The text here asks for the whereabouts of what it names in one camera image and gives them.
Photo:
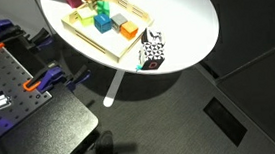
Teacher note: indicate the light wooden tray box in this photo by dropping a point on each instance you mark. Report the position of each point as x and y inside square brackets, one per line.
[106, 44]

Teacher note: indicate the small plain orange block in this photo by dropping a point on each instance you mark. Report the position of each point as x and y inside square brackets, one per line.
[129, 30]

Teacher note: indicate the grey toy block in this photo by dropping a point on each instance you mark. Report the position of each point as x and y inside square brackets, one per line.
[118, 21]

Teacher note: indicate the blue toy block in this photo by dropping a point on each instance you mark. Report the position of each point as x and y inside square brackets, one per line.
[102, 23]

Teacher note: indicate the green toy block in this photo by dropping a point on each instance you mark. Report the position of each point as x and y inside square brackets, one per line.
[103, 8]

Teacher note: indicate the lime yellow toy block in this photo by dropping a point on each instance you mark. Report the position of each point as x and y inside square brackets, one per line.
[86, 16]

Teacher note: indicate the white table base legs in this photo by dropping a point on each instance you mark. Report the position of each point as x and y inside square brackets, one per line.
[113, 87]

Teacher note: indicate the black and white patterned cube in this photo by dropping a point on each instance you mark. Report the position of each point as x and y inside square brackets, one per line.
[153, 50]

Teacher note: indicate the black shoe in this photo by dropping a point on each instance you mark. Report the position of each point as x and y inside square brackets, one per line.
[104, 148]

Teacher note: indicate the black robot stand platform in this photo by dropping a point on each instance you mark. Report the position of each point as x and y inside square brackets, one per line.
[55, 127]

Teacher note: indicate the dark rectangular floor hatch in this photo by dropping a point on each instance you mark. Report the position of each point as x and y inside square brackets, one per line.
[225, 121]

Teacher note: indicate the black perforated breadboard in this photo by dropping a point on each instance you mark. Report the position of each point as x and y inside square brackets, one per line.
[8, 78]

